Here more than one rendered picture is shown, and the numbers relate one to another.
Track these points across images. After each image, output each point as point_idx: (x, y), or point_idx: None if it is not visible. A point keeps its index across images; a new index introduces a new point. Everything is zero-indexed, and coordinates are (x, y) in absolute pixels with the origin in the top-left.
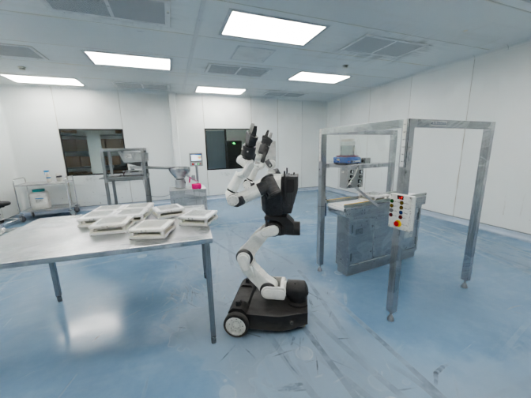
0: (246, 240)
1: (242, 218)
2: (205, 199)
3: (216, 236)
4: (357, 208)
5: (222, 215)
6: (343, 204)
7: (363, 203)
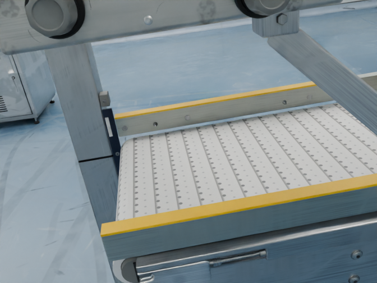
0: (78, 174)
1: (139, 93)
2: (14, 54)
3: (28, 152)
4: (292, 245)
5: (108, 83)
6: (192, 177)
7: (368, 196)
